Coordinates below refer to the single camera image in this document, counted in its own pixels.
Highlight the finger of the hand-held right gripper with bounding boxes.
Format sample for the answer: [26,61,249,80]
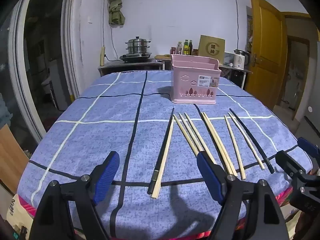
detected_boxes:
[275,150,311,181]
[297,137,320,161]

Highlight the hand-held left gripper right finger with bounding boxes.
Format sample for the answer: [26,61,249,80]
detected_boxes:
[197,151,289,240]

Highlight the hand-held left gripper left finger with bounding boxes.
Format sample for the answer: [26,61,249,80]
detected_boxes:
[29,151,120,240]

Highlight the pink plastic utensil holder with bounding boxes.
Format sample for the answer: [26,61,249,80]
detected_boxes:
[170,54,222,105]

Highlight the grey refrigerator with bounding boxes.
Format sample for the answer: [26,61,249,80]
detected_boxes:
[296,90,320,141]

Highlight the blue checked tablecloth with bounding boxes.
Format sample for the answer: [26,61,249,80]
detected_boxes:
[20,70,314,238]

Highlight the pink striped blanket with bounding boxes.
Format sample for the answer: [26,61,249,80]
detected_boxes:
[16,187,296,238]

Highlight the brown cardboard panel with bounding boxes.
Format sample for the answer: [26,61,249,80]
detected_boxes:
[0,124,30,196]

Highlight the long metal side table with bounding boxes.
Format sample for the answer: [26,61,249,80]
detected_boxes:
[154,54,253,88]

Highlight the yellow wooden door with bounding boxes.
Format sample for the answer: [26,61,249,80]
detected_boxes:
[243,0,288,106]

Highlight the white electric kettle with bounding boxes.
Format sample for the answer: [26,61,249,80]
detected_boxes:
[233,49,251,69]

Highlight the metal table with stove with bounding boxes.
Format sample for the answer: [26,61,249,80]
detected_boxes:
[98,58,164,77]

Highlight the gas stove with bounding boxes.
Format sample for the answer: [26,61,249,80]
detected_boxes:
[119,52,153,63]

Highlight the gold cardboard box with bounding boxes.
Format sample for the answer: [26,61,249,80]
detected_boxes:
[198,35,226,66]

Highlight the stainless steel steamer pot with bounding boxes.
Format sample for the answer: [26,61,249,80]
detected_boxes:
[125,36,152,55]

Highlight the green hanging cloth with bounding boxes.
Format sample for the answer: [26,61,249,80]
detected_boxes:
[106,0,126,26]

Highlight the white sliding door frame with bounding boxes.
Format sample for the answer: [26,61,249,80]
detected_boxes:
[7,0,87,144]

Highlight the white wall cable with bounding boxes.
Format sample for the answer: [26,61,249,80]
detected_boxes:
[234,0,241,51]

